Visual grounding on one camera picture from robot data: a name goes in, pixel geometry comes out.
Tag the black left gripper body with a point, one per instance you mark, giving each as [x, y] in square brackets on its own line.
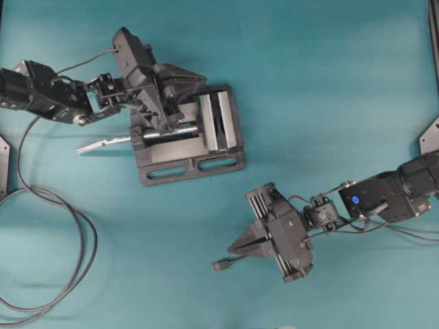
[137, 63]

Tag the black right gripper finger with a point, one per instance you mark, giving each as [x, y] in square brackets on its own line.
[260, 249]
[255, 232]

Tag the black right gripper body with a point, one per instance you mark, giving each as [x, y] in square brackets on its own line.
[286, 230]

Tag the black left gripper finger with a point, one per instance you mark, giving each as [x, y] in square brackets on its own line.
[177, 83]
[173, 113]

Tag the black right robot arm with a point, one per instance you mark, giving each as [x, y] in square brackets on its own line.
[394, 196]

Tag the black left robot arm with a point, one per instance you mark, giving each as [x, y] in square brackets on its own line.
[38, 89]

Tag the black bench vise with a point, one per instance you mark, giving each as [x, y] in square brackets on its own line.
[208, 141]

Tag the silver vise crank handle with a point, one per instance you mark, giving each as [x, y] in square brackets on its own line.
[103, 143]

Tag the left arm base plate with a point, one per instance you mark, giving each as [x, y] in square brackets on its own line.
[4, 167]

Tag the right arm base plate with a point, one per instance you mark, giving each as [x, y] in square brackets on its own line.
[429, 140]

